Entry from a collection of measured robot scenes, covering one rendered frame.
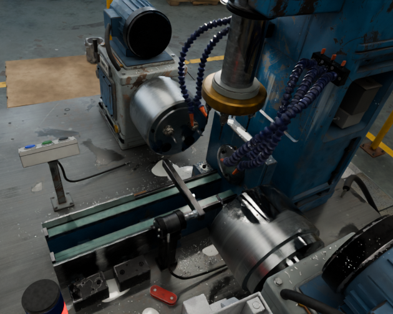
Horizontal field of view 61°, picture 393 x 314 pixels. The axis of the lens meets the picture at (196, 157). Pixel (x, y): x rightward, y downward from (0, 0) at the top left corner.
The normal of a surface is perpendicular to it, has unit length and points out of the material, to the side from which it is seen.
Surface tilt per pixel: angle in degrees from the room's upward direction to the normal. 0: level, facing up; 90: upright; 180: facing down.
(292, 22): 90
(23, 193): 0
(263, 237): 32
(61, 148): 61
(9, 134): 0
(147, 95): 39
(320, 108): 90
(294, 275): 0
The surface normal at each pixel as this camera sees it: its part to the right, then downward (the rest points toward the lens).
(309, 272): 0.11, -0.73
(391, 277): -0.48, -0.39
